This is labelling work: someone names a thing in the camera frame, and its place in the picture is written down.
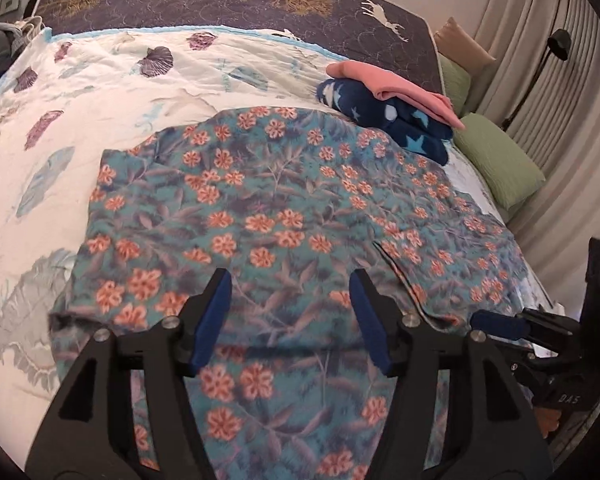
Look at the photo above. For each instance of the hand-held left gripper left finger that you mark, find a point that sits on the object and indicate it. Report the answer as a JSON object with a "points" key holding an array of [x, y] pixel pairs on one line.
{"points": [[211, 310]]}

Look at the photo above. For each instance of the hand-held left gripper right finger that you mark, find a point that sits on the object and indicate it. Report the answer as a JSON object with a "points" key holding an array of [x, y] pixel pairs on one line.
{"points": [[370, 315]]}

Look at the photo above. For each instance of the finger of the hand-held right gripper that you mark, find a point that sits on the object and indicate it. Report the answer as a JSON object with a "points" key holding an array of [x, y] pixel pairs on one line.
{"points": [[502, 325]]}

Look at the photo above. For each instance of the teal floral garment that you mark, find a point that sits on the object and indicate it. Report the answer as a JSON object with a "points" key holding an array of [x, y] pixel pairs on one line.
{"points": [[280, 210]]}

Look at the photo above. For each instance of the large green pillow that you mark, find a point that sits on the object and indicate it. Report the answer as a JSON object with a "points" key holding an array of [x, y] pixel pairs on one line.
{"points": [[497, 157]]}

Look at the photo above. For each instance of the folded navy star print cloth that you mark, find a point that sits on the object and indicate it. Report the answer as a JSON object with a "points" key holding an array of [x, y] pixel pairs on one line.
{"points": [[390, 110]]}

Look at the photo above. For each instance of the folded pink cloth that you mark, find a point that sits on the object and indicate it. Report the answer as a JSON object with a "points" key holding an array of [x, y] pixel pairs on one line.
{"points": [[395, 87]]}

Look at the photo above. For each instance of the white seashell print quilt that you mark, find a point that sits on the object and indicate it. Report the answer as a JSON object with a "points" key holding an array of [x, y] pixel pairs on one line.
{"points": [[80, 110]]}

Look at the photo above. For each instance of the small green pillow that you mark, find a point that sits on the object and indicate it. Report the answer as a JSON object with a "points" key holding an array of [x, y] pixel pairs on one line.
{"points": [[452, 82]]}

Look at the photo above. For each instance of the black floor lamp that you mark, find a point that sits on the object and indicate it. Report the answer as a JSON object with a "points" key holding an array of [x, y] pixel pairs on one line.
{"points": [[540, 70]]}

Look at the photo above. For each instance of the beige curtain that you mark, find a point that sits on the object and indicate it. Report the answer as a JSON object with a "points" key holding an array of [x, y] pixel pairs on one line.
{"points": [[545, 60]]}

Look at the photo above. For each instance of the beige pillow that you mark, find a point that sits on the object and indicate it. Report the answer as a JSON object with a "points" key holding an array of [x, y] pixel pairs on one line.
{"points": [[465, 42]]}

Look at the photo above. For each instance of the dark deer print mattress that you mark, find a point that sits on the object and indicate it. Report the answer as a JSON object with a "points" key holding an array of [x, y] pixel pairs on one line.
{"points": [[260, 5]]}

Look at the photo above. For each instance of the grey cloth heap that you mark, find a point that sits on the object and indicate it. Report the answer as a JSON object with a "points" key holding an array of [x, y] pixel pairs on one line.
{"points": [[0, 55]]}

